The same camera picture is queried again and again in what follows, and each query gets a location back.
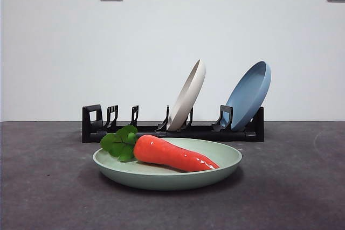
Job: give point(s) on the orange carrot with green leaves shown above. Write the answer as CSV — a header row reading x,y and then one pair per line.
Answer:
x,y
167,152

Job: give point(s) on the green plate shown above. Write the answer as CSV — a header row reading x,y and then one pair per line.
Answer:
x,y
161,178

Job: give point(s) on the beige plate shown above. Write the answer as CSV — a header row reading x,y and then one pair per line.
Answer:
x,y
188,92

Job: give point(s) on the blue plate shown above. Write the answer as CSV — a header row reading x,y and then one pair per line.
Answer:
x,y
248,98

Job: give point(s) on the black plate rack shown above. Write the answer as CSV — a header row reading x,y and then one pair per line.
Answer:
x,y
89,135

